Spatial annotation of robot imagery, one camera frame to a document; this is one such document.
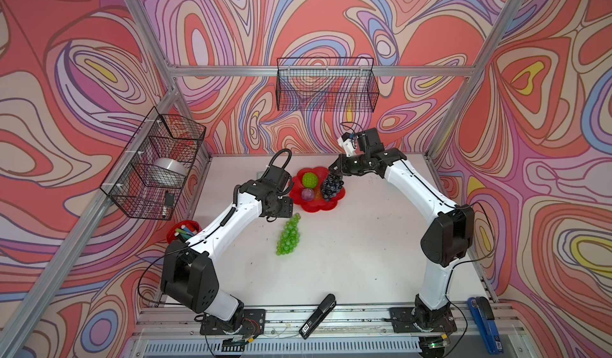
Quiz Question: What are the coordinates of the dark purple grape bunch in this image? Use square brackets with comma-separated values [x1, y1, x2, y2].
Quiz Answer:
[320, 173, 344, 202]

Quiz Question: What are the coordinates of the purple fig fruit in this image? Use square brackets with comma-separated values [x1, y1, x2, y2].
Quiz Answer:
[301, 187, 317, 202]

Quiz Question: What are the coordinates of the green grape bunch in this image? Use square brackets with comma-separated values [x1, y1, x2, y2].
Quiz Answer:
[276, 214, 301, 256]

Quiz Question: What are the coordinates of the green bumpy pear fruit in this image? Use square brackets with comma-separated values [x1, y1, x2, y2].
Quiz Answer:
[302, 172, 320, 190]

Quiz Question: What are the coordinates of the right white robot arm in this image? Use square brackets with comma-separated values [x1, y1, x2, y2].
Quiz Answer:
[324, 149, 475, 328]

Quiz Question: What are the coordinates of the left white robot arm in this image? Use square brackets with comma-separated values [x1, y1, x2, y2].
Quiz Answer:
[160, 180, 294, 323]

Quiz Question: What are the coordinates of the red flower-shaped fruit bowl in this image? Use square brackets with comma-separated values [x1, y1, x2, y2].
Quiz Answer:
[289, 167, 346, 213]

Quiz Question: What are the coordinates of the red pen cup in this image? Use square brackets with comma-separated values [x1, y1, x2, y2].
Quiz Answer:
[166, 220, 202, 244]

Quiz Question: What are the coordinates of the black stapler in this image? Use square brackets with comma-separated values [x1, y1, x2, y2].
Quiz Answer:
[299, 294, 336, 340]

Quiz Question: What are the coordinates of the white tape roll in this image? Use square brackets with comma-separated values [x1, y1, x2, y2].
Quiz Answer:
[151, 158, 187, 187]

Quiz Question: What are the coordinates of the blue stapler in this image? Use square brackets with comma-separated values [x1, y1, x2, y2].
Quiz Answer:
[467, 297, 504, 355]

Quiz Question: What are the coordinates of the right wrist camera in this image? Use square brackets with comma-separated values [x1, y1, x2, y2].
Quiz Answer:
[337, 121, 385, 157]

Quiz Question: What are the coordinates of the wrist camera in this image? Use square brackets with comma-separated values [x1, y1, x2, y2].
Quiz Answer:
[337, 121, 385, 157]
[260, 149, 293, 196]

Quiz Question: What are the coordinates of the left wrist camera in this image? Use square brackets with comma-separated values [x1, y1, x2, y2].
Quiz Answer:
[260, 149, 293, 196]

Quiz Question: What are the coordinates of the back wall wire basket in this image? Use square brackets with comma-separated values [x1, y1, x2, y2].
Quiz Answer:
[276, 55, 380, 113]

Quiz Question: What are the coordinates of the wall wire basket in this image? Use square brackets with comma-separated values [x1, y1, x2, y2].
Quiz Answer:
[276, 55, 380, 113]
[100, 108, 207, 221]

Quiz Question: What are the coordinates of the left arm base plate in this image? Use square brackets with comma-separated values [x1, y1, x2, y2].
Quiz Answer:
[194, 308, 266, 337]

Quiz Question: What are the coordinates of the left wall wire basket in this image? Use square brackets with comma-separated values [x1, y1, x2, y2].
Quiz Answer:
[100, 108, 207, 221]

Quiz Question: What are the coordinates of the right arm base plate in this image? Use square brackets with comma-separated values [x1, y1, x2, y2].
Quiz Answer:
[388, 306, 457, 334]

